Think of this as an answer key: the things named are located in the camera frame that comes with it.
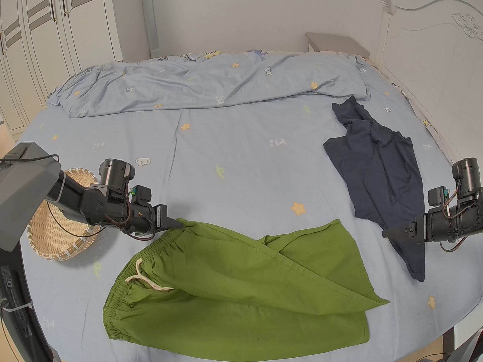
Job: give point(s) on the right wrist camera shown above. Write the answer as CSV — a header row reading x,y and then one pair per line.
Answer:
x,y
436,196

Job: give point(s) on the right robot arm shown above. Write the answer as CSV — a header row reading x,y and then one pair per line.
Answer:
x,y
468,175

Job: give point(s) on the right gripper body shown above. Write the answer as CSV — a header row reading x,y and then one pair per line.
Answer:
x,y
436,226

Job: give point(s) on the bed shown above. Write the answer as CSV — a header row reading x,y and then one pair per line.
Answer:
x,y
245,164

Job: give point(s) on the pale blue quilt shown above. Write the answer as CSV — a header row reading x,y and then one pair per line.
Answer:
x,y
211,83

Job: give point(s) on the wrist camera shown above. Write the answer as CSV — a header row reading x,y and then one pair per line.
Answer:
x,y
141,195
436,196

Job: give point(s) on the green shorts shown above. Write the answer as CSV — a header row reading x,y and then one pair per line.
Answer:
x,y
245,296

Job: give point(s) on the grey vertical pipe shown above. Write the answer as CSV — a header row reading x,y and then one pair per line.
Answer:
x,y
150,13

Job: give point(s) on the grey bedside table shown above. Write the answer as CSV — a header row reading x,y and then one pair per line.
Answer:
x,y
332,43

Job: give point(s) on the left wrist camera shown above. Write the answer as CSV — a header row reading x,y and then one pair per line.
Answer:
x,y
141,195

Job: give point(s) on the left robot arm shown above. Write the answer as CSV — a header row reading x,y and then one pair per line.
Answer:
x,y
22,187

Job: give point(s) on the dark blue garment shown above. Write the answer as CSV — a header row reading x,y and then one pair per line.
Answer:
x,y
385,175

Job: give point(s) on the white wardrobe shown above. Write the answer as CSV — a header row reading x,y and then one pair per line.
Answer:
x,y
56,51

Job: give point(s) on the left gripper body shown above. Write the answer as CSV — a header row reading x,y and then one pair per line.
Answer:
x,y
147,219

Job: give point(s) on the round woven basket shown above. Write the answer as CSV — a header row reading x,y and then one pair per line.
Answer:
x,y
56,247

